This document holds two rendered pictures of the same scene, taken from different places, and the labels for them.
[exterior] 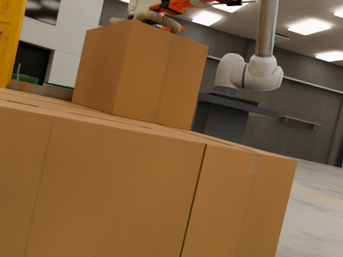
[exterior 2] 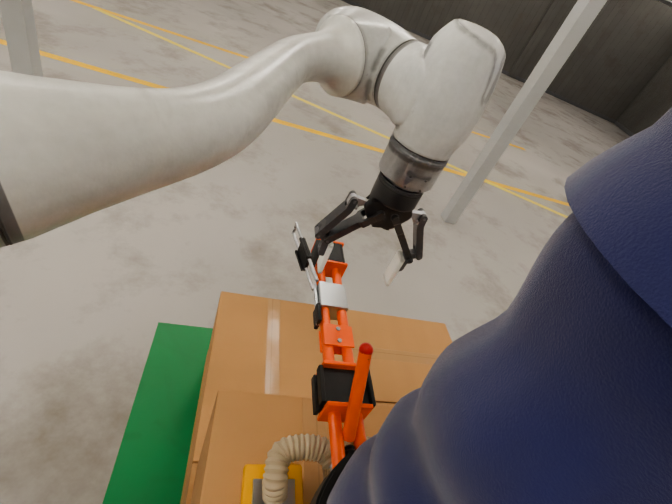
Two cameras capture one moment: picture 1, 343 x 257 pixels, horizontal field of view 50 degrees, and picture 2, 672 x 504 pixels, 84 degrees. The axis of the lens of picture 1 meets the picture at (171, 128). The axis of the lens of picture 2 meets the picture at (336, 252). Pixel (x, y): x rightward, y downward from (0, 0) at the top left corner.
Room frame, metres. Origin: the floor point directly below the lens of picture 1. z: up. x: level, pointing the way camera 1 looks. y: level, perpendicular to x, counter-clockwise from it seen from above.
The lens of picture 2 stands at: (2.04, 0.08, 1.65)
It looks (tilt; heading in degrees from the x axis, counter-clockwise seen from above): 38 degrees down; 192
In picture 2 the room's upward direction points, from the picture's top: 25 degrees clockwise
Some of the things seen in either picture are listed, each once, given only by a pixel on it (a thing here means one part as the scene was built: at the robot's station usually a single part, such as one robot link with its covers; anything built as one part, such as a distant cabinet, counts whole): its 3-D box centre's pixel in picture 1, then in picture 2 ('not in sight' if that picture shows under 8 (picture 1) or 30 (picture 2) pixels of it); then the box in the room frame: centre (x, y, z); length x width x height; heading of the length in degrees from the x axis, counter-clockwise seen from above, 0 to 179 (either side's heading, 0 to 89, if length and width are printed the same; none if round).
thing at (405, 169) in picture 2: not in sight; (411, 163); (1.50, 0.02, 1.44); 0.09 x 0.09 x 0.06
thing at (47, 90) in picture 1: (102, 102); not in sight; (2.16, 0.43, 0.58); 0.70 x 0.03 x 0.06; 124
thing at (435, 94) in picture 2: not in sight; (441, 87); (1.50, 0.01, 1.55); 0.13 x 0.11 x 0.16; 69
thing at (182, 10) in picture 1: (173, 5); (342, 391); (1.64, 0.11, 1.08); 0.10 x 0.08 x 0.06; 123
